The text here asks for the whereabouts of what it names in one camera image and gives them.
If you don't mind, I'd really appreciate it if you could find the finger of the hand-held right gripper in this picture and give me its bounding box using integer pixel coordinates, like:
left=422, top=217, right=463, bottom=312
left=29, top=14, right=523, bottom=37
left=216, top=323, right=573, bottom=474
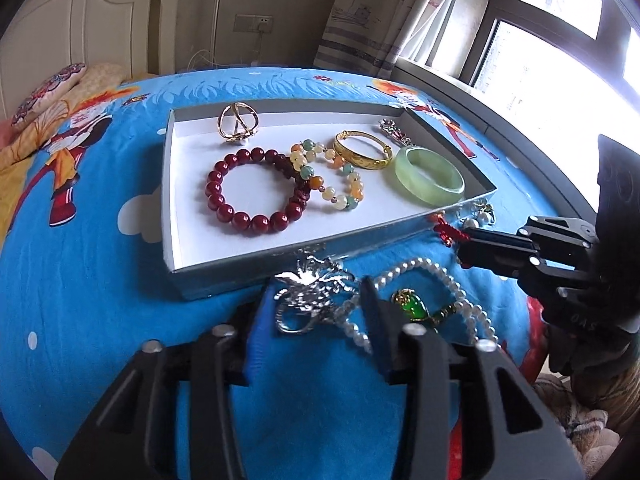
left=462, top=215, right=598, bottom=261
left=456, top=246, right=566, bottom=292

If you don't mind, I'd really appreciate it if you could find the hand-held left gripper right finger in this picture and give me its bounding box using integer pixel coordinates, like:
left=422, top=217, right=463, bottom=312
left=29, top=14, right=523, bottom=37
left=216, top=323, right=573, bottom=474
left=361, top=275, right=586, bottom=480

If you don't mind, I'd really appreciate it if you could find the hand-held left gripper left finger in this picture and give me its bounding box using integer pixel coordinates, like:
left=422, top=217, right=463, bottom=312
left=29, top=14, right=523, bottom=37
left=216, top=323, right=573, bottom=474
left=54, top=280, right=281, bottom=480

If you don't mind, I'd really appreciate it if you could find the white pearl necklace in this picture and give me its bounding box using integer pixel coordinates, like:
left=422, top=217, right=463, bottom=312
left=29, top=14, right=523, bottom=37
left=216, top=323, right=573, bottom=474
left=335, top=257, right=498, bottom=356

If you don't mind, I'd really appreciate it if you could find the red knot charm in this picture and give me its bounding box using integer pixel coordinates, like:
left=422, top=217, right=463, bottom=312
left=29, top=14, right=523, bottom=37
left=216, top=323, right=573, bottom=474
left=431, top=212, right=472, bottom=248

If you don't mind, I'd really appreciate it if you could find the silver leaf brooch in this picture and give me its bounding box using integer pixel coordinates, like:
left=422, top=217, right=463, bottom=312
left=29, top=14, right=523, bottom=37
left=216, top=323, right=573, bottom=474
left=274, top=255, right=358, bottom=335

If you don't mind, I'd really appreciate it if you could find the pale green jade bangle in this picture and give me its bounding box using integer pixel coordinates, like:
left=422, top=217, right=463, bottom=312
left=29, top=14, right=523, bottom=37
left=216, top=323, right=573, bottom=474
left=395, top=146, right=466, bottom=206

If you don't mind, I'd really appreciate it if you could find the grey cardboard box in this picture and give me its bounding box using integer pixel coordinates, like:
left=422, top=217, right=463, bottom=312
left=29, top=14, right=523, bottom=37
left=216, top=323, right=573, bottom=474
left=161, top=98, right=498, bottom=302

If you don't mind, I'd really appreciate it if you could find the silver flower brooch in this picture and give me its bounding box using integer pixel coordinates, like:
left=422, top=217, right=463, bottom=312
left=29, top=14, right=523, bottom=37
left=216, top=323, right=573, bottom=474
left=378, top=118, right=415, bottom=147

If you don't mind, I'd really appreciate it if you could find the red bead bracelet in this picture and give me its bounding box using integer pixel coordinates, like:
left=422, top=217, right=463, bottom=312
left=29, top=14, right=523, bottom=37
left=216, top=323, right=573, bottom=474
left=205, top=147, right=313, bottom=236

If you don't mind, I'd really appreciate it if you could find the gold bangle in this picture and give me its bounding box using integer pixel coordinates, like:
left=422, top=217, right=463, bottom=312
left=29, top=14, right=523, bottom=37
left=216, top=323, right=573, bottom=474
left=333, top=130, right=393, bottom=173

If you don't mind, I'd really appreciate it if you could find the multicolour stone bead bracelet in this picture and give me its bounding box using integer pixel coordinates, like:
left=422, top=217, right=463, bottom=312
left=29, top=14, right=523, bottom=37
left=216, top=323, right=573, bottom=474
left=290, top=140, right=366, bottom=212

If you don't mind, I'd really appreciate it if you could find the gold openwork ring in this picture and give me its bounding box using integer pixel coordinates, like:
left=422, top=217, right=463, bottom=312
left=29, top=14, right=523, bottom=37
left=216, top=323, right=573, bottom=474
left=217, top=102, right=261, bottom=145

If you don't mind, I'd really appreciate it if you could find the green and pearl earring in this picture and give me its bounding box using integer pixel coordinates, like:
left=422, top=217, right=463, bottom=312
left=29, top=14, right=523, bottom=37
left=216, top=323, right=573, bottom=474
left=457, top=199, right=497, bottom=228

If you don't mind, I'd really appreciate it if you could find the beige fluffy cloth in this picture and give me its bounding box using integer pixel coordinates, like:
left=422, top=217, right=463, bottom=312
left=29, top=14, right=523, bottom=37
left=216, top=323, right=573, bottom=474
left=534, top=375, right=622, bottom=457

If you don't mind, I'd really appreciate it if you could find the blue printed blanket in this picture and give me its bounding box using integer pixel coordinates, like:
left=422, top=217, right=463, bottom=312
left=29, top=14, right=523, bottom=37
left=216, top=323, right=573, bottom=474
left=0, top=67, right=566, bottom=480

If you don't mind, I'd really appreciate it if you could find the window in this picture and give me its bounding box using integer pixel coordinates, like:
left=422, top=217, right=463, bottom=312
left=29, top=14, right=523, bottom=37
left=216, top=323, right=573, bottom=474
left=395, top=0, right=640, bottom=221

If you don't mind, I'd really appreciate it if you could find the printed curtain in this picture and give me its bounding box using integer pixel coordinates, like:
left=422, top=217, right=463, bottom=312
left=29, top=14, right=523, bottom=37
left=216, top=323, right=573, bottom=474
left=314, top=0, right=476, bottom=81

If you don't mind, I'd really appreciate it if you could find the yellow pillow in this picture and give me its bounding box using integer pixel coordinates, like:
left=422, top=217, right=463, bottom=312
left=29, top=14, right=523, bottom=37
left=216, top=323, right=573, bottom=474
left=0, top=62, right=132, bottom=171

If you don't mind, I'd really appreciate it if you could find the patterned pillow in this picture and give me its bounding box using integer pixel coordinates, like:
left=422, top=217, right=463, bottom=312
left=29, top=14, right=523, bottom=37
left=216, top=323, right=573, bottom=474
left=11, top=62, right=87, bottom=131

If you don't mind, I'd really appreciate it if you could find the cream wooden headboard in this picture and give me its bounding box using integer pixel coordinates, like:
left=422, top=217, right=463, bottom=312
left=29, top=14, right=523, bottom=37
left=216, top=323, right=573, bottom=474
left=0, top=0, right=177, bottom=121

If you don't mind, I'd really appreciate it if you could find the green gem gold necklace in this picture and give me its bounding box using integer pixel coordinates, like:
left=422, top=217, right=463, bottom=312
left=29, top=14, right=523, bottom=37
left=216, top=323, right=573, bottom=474
left=391, top=287, right=466, bottom=333

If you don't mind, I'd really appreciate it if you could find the white cable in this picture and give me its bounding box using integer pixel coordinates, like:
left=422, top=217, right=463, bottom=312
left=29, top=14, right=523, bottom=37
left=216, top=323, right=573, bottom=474
left=187, top=47, right=221, bottom=69

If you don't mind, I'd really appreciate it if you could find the wall socket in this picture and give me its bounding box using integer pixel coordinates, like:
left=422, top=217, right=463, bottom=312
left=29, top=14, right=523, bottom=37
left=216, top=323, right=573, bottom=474
left=235, top=15, right=275, bottom=34

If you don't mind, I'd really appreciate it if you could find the white wall pipe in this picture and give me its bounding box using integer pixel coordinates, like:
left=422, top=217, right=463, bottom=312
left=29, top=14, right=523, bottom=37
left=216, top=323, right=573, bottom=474
left=212, top=0, right=224, bottom=67

